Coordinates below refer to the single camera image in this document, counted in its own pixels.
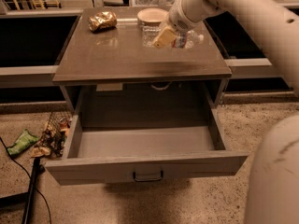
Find grey open top drawer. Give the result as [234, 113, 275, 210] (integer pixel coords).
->
[44, 83, 249, 186]

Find green chip bag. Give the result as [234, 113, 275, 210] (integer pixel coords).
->
[7, 130, 38, 156]

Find black metal stand base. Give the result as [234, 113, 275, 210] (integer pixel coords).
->
[0, 158, 42, 224]

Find black cable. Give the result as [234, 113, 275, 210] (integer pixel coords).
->
[0, 136, 52, 224]

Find clear plastic water bottle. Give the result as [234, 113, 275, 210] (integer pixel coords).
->
[141, 26, 205, 49]

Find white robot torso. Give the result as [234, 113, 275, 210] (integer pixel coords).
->
[244, 115, 299, 224]

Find wire basket with trash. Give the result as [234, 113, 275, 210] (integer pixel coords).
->
[31, 111, 72, 159]

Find crumpled gold foil bag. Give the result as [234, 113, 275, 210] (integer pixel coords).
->
[88, 11, 117, 32]

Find white bowl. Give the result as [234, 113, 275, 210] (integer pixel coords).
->
[136, 8, 167, 27]

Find grey cabinet with counter top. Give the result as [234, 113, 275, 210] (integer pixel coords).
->
[51, 5, 233, 114]

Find black drawer handle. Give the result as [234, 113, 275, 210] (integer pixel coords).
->
[132, 171, 164, 183]

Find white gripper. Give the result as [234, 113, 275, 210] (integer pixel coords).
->
[153, 0, 198, 49]

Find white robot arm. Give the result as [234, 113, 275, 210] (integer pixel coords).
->
[154, 0, 299, 93]

